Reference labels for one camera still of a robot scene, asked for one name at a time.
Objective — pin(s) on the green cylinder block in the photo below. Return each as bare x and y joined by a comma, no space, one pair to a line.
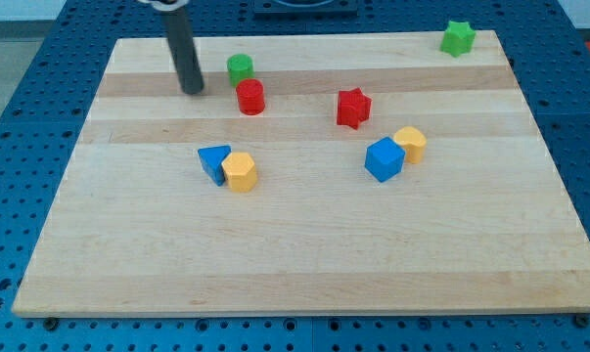
240,67

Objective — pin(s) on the light wooden board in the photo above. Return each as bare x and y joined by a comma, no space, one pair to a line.
482,225

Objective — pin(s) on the yellow hexagon block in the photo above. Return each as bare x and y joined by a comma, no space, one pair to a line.
240,172

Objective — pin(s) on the blue triangle block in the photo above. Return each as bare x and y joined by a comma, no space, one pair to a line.
211,159

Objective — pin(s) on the blue cube block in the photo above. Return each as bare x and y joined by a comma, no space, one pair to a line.
384,159

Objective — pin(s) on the red star block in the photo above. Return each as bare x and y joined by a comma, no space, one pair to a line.
354,107

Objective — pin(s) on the red cylinder block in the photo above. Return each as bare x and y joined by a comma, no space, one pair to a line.
250,95

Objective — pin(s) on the yellow heart block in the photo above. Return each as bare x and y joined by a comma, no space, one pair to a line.
412,141

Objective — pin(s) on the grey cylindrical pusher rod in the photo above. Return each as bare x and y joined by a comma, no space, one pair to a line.
180,39

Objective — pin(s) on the silver rod mounting flange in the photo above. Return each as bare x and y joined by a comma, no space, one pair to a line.
165,5

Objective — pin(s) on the green star block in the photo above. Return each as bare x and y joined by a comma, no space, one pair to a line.
458,39

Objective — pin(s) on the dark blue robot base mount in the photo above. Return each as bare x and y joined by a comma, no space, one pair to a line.
304,7

